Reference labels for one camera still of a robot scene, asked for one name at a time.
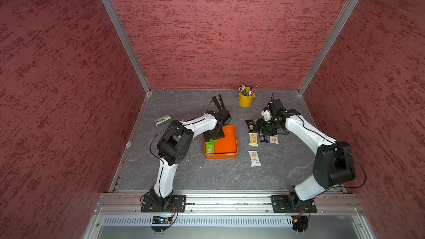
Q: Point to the cream cookie pack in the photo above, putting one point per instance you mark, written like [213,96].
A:
[253,139]

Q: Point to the orange storage box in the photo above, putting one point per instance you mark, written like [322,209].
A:
[227,147]

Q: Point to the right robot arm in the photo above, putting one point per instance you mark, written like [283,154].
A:
[333,163]

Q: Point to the aluminium front rail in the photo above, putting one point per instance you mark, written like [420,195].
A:
[334,203]

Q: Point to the white cookie pack bottom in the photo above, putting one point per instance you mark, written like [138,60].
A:
[254,157]

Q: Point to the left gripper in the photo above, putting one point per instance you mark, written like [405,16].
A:
[207,136]

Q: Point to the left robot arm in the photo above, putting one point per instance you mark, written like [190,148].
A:
[174,144]

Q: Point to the green cookie pack bottom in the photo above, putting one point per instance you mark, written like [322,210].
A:
[210,147]

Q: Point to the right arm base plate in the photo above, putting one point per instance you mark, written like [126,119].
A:
[291,204]

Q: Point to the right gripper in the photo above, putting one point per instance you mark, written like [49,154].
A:
[260,126]

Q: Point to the black cookie pack top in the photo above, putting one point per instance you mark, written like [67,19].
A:
[251,125]

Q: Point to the black cookie pack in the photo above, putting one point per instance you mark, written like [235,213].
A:
[263,139]
[251,125]

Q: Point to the yellow pen cup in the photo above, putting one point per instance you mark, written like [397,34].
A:
[245,101]

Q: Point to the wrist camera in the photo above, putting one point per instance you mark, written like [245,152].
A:
[223,117]
[273,109]

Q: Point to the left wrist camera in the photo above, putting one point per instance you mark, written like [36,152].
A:
[223,117]

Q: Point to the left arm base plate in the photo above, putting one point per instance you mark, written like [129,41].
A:
[172,203]

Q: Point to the pens in cup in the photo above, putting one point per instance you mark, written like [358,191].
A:
[247,91]

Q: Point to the white cookie pack sideways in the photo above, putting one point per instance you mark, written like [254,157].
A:
[274,139]

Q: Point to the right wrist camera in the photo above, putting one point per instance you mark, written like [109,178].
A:
[273,109]

